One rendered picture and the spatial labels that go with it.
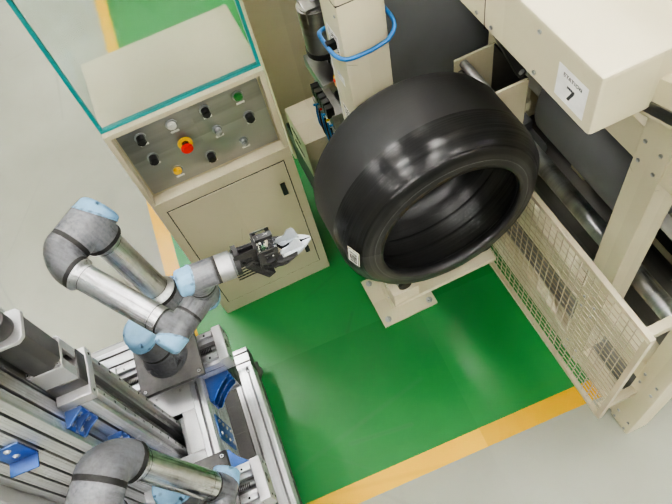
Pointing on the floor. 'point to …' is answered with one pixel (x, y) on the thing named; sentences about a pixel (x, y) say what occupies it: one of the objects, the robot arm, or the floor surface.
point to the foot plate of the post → (395, 307)
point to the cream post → (353, 22)
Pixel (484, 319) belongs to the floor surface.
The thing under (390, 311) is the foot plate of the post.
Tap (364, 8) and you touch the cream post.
